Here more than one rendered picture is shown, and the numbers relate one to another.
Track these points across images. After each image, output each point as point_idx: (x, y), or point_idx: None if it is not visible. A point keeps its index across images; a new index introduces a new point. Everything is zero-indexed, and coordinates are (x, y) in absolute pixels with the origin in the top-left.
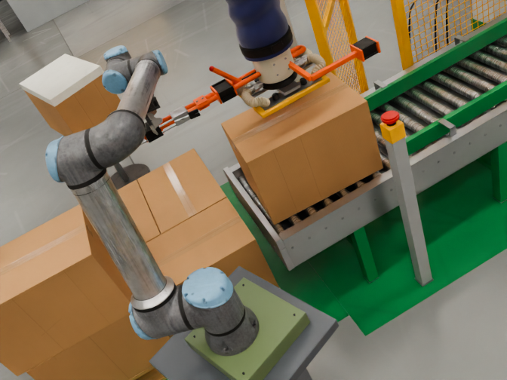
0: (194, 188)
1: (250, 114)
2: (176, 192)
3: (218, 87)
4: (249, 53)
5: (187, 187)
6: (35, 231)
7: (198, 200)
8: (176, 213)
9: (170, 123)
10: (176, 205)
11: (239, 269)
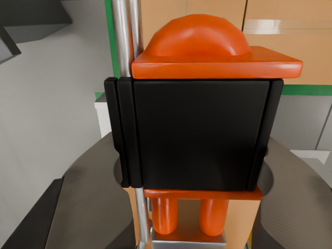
0: (298, 50)
1: (235, 220)
2: (323, 19)
3: None
4: None
5: (313, 42)
6: None
7: (266, 47)
8: (273, 2)
9: (151, 209)
10: (293, 8)
11: (5, 53)
